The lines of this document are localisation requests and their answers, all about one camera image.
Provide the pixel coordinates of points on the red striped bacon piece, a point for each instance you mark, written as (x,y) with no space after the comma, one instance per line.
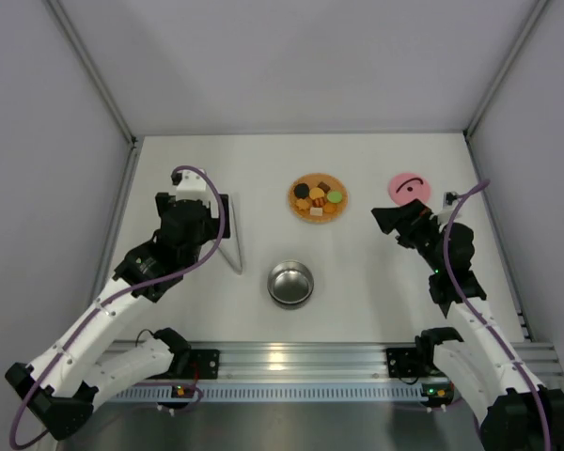
(319,202)

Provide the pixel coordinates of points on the orange round cookie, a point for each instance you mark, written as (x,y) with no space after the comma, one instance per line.
(330,208)

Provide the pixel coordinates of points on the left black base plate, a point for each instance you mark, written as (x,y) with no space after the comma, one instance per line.
(195,365)

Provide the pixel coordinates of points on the aluminium mounting rail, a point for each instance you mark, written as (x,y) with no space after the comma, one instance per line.
(276,361)

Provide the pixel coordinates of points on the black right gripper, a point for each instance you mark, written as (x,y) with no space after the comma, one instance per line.
(409,225)

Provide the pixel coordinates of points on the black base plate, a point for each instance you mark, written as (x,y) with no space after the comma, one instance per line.
(195,365)
(406,363)

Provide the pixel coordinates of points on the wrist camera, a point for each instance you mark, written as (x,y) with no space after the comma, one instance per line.
(449,204)
(189,185)

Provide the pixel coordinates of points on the stainless steel tongs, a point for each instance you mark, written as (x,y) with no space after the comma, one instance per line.
(231,249)

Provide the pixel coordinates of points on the yellow maple leaf cookie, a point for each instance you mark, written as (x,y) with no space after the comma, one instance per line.
(302,204)

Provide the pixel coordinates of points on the left aluminium frame post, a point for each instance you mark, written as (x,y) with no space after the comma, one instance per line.
(71,35)

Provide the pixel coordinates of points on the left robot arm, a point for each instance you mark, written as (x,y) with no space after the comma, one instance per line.
(65,385)

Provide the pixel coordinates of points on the round steel lunch box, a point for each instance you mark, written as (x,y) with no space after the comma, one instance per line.
(290,284)

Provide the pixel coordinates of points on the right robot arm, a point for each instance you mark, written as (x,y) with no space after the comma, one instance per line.
(515,410)

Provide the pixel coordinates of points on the aluminium frame post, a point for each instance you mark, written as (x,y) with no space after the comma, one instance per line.
(71,35)
(522,36)

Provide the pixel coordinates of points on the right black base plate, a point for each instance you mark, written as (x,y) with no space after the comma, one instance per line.
(406,363)

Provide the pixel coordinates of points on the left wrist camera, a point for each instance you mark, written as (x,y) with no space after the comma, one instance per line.
(189,185)

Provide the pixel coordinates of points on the woven bamboo tray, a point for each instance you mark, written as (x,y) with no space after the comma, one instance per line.
(312,180)

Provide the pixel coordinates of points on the slotted cable duct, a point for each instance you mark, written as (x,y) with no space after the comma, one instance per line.
(378,391)

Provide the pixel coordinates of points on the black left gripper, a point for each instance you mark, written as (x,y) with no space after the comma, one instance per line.
(224,216)

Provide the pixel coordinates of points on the right aluminium frame post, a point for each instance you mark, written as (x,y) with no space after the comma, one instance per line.
(522,36)

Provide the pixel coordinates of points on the pink lunch box lid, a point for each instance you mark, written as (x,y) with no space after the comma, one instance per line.
(407,187)

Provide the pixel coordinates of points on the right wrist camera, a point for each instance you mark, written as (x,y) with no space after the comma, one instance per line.
(449,204)

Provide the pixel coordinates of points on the green sandwich cookie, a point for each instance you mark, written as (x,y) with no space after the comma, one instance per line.
(335,197)

